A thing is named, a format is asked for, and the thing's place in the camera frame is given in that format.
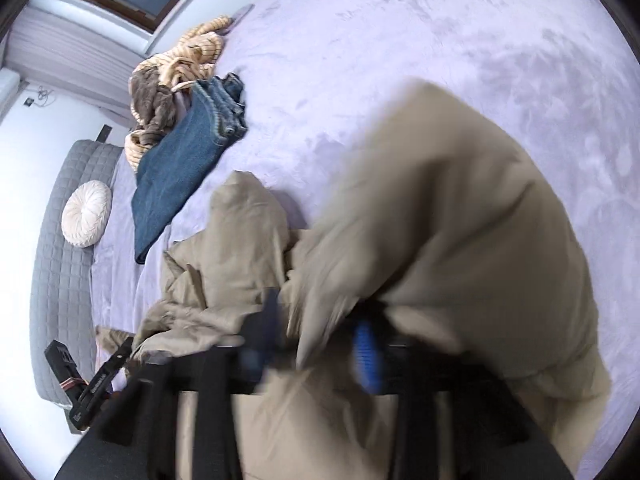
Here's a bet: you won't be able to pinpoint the blue jeans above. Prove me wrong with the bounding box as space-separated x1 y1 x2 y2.
131 73 249 265

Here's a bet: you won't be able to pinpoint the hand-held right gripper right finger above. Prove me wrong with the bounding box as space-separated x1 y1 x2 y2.
350 305 576 480

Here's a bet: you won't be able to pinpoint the grey quilted headboard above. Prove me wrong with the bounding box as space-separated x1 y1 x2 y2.
28 138 124 407

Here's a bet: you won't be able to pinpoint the brown plush garment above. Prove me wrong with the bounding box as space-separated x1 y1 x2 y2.
128 66 182 137

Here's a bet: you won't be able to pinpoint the striped beige plush garment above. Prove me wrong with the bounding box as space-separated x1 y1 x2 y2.
123 16 236 175

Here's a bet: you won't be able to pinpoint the round white cushion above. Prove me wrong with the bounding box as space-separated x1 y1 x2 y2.
61 180 112 249

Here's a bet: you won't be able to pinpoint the beige puffer jacket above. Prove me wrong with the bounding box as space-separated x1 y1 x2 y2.
95 77 613 480

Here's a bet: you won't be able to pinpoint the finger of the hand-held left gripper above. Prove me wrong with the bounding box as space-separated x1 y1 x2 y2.
109 336 135 368

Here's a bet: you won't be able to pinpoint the white pleated curtain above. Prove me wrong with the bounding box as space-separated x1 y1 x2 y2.
2 0 152 127

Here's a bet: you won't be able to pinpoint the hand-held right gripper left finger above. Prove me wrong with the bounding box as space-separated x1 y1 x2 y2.
55 287 287 480

